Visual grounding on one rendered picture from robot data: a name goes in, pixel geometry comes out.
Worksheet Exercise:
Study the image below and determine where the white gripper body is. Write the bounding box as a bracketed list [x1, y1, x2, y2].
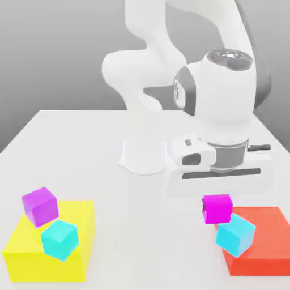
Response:
[164, 152, 274, 197]

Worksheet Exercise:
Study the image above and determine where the small magenta cube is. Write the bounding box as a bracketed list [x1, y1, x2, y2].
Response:
[202, 194, 233, 225]

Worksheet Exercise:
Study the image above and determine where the small sky blue cube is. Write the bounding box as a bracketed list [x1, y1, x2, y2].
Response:
[215, 213, 256, 259]

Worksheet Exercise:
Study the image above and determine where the small turquoise cube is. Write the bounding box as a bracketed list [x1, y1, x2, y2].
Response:
[40, 219, 80, 262]

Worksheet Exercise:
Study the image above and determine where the small purple cube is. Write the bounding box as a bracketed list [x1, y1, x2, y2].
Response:
[21, 186, 59, 228]

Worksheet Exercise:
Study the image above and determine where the large orange box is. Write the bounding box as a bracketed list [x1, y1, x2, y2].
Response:
[214, 206, 290, 276]

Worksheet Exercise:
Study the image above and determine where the large yellow box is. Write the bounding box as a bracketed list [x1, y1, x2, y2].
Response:
[2, 199, 96, 283]

